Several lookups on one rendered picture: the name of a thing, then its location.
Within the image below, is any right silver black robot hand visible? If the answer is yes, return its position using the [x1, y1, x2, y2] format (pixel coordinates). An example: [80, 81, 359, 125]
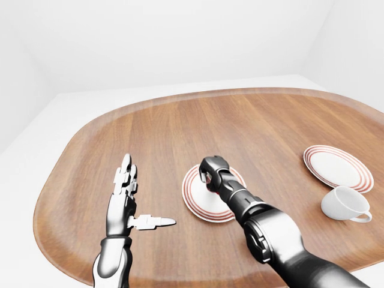
[199, 155, 241, 197]

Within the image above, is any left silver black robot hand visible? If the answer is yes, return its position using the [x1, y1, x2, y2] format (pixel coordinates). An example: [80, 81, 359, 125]
[106, 153, 177, 238]

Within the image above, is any white plate with red rings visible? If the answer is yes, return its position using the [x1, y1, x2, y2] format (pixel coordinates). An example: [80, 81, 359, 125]
[303, 145, 374, 194]
[182, 163, 247, 223]

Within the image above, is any white mug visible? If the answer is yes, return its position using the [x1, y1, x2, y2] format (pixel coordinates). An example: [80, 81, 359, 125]
[320, 185, 373, 223]

